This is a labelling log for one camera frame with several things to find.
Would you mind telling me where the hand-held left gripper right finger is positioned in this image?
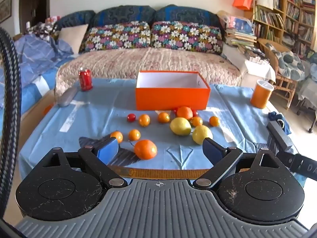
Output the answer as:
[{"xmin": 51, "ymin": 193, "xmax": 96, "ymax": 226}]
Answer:
[{"xmin": 192, "ymin": 137, "xmax": 283, "ymax": 189}]

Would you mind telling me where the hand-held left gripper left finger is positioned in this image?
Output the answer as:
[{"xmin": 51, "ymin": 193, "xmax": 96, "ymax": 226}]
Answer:
[{"xmin": 37, "ymin": 137, "xmax": 128, "ymax": 188}]

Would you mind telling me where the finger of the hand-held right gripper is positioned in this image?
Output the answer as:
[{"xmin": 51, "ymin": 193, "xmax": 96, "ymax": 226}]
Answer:
[{"xmin": 266, "ymin": 121, "xmax": 296, "ymax": 154}]

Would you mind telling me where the yellow lemon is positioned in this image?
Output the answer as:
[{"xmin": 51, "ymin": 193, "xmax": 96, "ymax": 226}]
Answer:
[
  {"xmin": 170, "ymin": 117, "xmax": 192, "ymax": 136},
  {"xmin": 192, "ymin": 125, "xmax": 213, "ymax": 145}
]

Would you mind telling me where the large orange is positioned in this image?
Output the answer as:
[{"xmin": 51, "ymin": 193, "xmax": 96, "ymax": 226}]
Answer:
[
  {"xmin": 134, "ymin": 139, "xmax": 158, "ymax": 160},
  {"xmin": 176, "ymin": 106, "xmax": 193, "ymax": 120}
]

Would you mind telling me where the orange cardboard box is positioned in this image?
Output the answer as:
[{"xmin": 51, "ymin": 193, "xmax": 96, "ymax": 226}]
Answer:
[{"xmin": 135, "ymin": 71, "xmax": 211, "ymax": 111}]

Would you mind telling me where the dark blue cloth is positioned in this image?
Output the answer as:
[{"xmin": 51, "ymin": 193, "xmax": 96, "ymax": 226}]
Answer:
[{"xmin": 268, "ymin": 111, "xmax": 293, "ymax": 135}]

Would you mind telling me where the light blue tablecloth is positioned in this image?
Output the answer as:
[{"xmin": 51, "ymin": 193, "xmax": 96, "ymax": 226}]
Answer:
[{"xmin": 18, "ymin": 78, "xmax": 305, "ymax": 181}]

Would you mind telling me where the orange cup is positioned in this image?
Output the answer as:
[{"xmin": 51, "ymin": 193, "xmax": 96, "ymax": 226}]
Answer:
[{"xmin": 250, "ymin": 79, "xmax": 274, "ymax": 109}]

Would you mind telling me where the wicker chair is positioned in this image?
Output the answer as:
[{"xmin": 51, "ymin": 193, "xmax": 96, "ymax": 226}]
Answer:
[{"xmin": 258, "ymin": 38, "xmax": 306, "ymax": 109}]

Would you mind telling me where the red soda can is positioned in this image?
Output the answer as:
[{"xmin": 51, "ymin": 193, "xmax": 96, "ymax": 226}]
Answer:
[{"xmin": 78, "ymin": 68, "xmax": 94, "ymax": 91}]

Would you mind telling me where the white cloth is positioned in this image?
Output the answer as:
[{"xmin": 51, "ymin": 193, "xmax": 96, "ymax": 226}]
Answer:
[{"xmin": 223, "ymin": 45, "xmax": 276, "ymax": 85}]

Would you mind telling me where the blue leaf chair cushion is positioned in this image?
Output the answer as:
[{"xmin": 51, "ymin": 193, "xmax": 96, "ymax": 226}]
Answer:
[{"xmin": 264, "ymin": 42, "xmax": 306, "ymax": 81}]

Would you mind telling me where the sofa with quilted cover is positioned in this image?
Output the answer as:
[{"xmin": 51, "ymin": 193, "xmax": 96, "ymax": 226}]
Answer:
[{"xmin": 54, "ymin": 46, "xmax": 243, "ymax": 97}]

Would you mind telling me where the stack of books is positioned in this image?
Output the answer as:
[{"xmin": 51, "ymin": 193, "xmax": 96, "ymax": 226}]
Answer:
[{"xmin": 224, "ymin": 16, "xmax": 270, "ymax": 62}]

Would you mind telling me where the floral cushion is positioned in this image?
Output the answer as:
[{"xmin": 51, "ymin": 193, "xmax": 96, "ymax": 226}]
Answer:
[
  {"xmin": 79, "ymin": 21, "xmax": 152, "ymax": 53},
  {"xmin": 150, "ymin": 21, "xmax": 223, "ymax": 55}
]

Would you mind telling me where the blue checked bed sheet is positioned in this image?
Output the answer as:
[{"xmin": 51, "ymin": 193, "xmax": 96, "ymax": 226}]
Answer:
[{"xmin": 0, "ymin": 33, "xmax": 76, "ymax": 119}]

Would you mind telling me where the beige pillow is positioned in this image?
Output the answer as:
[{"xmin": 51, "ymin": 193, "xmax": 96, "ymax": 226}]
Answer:
[{"xmin": 57, "ymin": 24, "xmax": 89, "ymax": 54}]

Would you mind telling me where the wooden bookshelf with books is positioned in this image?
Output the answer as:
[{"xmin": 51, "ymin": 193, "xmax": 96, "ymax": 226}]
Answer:
[{"xmin": 244, "ymin": 0, "xmax": 317, "ymax": 57}]

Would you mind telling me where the clear plastic bag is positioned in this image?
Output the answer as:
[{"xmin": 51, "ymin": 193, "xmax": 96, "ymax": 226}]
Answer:
[{"xmin": 217, "ymin": 10, "xmax": 232, "ymax": 25}]

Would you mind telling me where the dark blue patterned cushion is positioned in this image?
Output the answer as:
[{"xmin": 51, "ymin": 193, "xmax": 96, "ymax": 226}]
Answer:
[
  {"xmin": 154, "ymin": 4, "xmax": 220, "ymax": 28},
  {"xmin": 93, "ymin": 5, "xmax": 156, "ymax": 28},
  {"xmin": 53, "ymin": 10, "xmax": 96, "ymax": 34}
]

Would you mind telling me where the patterned clothes pile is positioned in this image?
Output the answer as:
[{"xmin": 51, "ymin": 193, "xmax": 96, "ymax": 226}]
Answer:
[{"xmin": 26, "ymin": 22, "xmax": 61, "ymax": 41}]

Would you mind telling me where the dark wooden door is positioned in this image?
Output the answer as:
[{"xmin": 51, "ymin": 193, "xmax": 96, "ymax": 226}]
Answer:
[{"xmin": 19, "ymin": 0, "xmax": 51, "ymax": 34}]

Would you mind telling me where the black braided cable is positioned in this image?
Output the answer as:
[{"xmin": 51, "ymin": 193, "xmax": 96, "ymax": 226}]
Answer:
[{"xmin": 0, "ymin": 26, "xmax": 23, "ymax": 206}]

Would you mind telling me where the small framed wall picture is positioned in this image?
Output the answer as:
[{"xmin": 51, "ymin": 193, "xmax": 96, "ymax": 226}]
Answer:
[{"xmin": 0, "ymin": 0, "xmax": 13, "ymax": 21}]

